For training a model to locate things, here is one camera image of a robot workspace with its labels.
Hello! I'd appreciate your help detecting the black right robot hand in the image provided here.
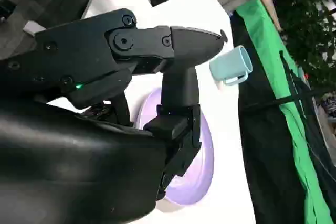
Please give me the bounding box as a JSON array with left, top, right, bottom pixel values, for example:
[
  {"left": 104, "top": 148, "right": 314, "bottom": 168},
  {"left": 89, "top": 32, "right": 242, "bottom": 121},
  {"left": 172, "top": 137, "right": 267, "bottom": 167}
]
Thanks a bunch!
[{"left": 0, "top": 8, "right": 228, "bottom": 224}]

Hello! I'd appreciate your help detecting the grey cluttered desk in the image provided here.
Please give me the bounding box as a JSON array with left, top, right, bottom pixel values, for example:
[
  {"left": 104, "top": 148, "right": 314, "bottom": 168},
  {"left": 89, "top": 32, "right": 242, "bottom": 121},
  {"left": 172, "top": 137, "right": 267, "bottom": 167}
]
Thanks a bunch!
[{"left": 312, "top": 94, "right": 336, "bottom": 154}]

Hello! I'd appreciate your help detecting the black strap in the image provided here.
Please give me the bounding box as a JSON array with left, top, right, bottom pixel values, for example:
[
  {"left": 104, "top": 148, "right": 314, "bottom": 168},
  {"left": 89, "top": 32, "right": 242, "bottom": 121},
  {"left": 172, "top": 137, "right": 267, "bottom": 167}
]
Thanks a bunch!
[{"left": 240, "top": 87, "right": 325, "bottom": 110}]

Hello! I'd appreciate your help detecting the pale green mug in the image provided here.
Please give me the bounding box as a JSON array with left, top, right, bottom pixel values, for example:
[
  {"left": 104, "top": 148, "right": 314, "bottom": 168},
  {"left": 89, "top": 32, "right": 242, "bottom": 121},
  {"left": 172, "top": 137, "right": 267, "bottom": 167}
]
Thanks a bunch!
[{"left": 209, "top": 45, "right": 253, "bottom": 87}]

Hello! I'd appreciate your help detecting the black cloth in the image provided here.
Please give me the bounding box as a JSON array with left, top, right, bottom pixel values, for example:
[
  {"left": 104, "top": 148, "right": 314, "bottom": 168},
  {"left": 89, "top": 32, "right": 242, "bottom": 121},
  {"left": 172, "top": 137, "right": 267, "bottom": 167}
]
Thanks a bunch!
[{"left": 230, "top": 11, "right": 336, "bottom": 224}]

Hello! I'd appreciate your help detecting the lilac plate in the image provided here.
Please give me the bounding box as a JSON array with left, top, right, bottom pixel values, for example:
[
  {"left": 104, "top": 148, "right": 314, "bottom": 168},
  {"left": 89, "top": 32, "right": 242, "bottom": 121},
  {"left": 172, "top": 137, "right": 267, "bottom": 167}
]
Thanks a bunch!
[{"left": 132, "top": 86, "right": 215, "bottom": 213}]

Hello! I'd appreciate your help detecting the green leafy plant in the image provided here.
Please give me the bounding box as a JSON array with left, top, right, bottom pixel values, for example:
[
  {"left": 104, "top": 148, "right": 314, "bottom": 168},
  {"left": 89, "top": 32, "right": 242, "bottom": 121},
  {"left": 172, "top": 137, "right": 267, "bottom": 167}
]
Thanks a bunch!
[{"left": 272, "top": 0, "right": 336, "bottom": 90}]

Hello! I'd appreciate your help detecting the green cloth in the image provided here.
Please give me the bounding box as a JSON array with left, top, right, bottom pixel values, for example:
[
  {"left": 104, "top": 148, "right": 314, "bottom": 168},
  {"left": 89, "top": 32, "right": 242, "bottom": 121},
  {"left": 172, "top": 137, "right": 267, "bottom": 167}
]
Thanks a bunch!
[{"left": 235, "top": 0, "right": 336, "bottom": 224}]

